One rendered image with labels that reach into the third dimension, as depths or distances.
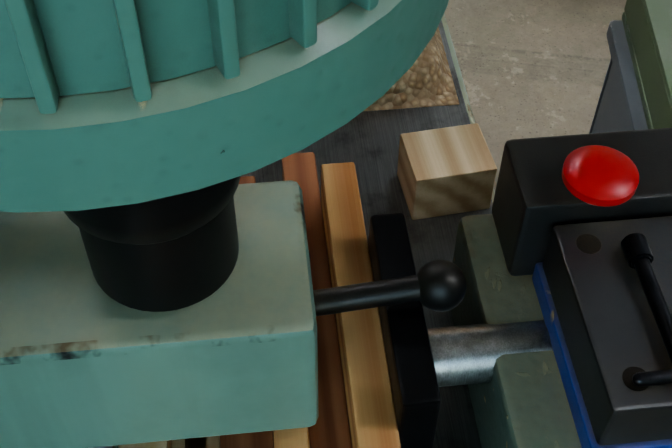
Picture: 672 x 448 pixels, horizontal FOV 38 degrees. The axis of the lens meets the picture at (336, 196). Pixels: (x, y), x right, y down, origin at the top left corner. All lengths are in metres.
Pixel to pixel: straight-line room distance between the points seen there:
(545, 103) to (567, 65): 0.13
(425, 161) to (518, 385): 0.15
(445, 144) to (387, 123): 0.06
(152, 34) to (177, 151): 0.02
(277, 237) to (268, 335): 0.04
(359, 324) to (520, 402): 0.07
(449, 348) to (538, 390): 0.04
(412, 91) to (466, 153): 0.08
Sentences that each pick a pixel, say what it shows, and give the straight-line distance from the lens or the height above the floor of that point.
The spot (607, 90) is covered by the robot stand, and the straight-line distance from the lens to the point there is 1.29.
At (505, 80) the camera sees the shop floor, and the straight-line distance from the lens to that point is 1.97.
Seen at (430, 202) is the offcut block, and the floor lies 0.91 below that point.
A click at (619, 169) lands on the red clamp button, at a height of 1.03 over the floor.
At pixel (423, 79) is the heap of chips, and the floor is 0.91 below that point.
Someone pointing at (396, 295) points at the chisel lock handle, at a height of 1.01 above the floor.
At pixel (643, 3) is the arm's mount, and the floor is 0.62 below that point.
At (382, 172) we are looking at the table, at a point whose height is 0.90.
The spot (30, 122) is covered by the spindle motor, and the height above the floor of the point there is 1.19.
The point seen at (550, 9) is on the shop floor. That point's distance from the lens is 2.16.
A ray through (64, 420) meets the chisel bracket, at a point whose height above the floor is 0.99.
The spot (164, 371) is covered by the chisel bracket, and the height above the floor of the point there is 1.02.
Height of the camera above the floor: 1.31
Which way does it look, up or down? 49 degrees down
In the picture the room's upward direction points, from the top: 1 degrees clockwise
